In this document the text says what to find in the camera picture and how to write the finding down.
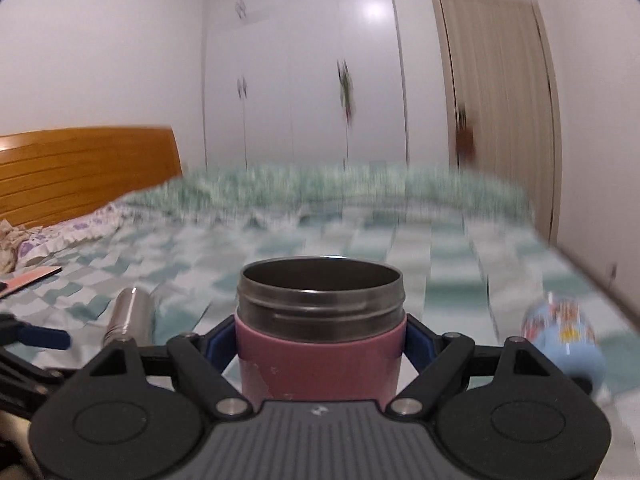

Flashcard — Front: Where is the floral pillow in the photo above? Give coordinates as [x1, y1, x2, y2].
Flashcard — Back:
[15, 204, 127, 267]

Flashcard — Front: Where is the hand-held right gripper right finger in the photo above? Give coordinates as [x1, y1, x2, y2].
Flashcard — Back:
[389, 313, 567, 419]

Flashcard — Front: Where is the pink flat card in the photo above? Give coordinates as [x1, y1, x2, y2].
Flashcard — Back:
[0, 266, 64, 299]

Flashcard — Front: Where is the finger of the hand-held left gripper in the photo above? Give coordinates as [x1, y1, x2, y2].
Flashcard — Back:
[0, 349, 66, 413]
[0, 313, 72, 351]

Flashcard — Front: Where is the red door ornament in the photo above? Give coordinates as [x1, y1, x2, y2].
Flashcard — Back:
[451, 104, 477, 167]

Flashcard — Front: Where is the wooden headboard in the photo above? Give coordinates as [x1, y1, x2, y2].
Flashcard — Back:
[0, 126, 184, 229]

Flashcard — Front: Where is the green patterned quilt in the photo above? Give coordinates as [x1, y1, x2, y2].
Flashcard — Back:
[119, 161, 537, 228]

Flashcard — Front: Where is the green wardrobe sticker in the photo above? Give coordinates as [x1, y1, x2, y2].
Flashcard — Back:
[336, 59, 358, 127]

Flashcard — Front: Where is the beige crumpled cloth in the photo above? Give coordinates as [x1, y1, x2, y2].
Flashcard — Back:
[0, 219, 32, 274]

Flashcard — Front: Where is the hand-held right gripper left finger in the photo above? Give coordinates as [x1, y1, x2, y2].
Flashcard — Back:
[87, 314, 253, 420]

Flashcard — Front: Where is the beige door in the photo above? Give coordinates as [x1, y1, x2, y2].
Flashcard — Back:
[429, 0, 565, 247]

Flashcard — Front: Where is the pink steel cup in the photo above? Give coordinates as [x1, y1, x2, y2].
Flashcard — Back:
[235, 256, 407, 412]

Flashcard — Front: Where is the white wardrobe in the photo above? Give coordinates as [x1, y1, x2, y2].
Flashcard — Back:
[201, 0, 410, 172]

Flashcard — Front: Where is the light blue patterned bottle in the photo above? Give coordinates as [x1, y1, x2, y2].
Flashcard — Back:
[520, 292, 607, 397]

